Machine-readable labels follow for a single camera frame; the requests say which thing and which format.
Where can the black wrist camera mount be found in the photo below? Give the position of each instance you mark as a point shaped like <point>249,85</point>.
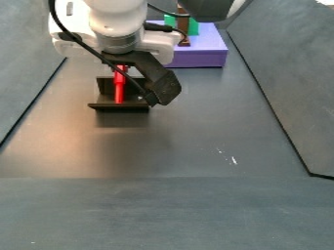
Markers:
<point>161,86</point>

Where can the green U-shaped block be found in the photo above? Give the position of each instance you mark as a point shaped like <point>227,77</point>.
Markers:
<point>193,26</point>

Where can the red stepped peg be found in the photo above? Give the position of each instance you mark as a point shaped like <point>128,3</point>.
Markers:
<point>118,82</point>

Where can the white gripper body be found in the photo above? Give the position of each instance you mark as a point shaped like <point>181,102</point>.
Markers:
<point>109,25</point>

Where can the purple base board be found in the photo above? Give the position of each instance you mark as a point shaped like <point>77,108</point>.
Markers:
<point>189,49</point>

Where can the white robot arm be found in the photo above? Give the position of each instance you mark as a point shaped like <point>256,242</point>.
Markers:
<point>66,43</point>

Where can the black angled bracket holder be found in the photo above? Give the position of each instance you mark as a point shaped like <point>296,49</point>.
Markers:
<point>133,101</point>

